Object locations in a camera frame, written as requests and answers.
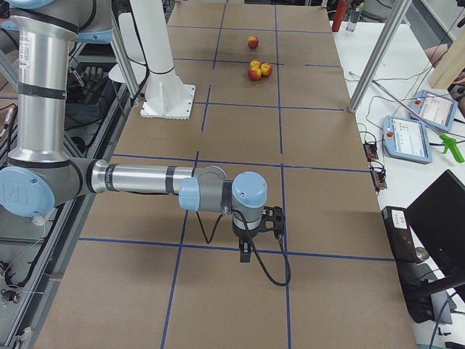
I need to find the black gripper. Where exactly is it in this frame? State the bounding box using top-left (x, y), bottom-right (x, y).
top-left (232, 217), bottom-right (264, 262)

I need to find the lone red yellow apple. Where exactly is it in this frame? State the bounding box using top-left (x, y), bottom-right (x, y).
top-left (247, 35), bottom-right (259, 49)

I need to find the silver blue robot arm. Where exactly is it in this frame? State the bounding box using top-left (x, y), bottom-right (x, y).
top-left (1, 1), bottom-right (267, 262)

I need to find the lower small circuit board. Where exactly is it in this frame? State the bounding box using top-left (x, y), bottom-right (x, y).
top-left (370, 167), bottom-right (387, 193)

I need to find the small circuit board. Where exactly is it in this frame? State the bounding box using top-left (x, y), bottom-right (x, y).
top-left (370, 167), bottom-right (387, 193)
top-left (363, 143), bottom-right (379, 161)

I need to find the upper small circuit board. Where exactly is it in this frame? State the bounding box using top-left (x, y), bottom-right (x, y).
top-left (363, 143), bottom-right (379, 161)

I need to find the front red yellow apple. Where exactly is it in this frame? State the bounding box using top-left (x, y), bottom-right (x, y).
top-left (248, 66), bottom-right (262, 81)

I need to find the right red yellow apple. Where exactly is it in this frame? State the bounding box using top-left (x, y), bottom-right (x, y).
top-left (260, 63), bottom-right (273, 78)

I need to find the back red yellow apple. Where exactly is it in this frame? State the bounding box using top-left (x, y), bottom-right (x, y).
top-left (249, 59), bottom-right (262, 68)

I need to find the black box device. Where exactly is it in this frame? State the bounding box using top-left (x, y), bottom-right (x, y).
top-left (381, 206), bottom-right (453, 324)

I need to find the near blue teach pendant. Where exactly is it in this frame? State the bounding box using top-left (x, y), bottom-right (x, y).
top-left (383, 116), bottom-right (432, 164)

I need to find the blue teach pendant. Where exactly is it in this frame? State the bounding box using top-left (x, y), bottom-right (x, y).
top-left (383, 116), bottom-right (432, 164)
top-left (411, 89), bottom-right (458, 132)

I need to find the black computer monitor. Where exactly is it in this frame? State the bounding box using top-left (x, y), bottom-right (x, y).
top-left (406, 170), bottom-right (464, 276)

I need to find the far blue teach pendant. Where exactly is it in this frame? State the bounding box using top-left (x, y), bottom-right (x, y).
top-left (411, 89), bottom-right (458, 132)

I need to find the clear water bottle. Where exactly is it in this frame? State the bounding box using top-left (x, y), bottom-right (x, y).
top-left (346, 0), bottom-right (365, 32)

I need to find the wooden plank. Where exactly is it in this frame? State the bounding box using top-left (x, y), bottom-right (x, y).
top-left (428, 30), bottom-right (465, 89)

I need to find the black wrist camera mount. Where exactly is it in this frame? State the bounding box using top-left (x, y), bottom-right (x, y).
top-left (259, 206), bottom-right (286, 241)

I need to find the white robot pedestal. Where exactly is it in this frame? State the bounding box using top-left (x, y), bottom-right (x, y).
top-left (109, 1), bottom-right (195, 119)

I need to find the green handled grabber tool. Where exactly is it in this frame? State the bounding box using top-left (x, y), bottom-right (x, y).
top-left (371, 80), bottom-right (464, 164)

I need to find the aluminium frame post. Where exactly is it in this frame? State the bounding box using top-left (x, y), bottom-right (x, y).
top-left (348, 0), bottom-right (412, 113)

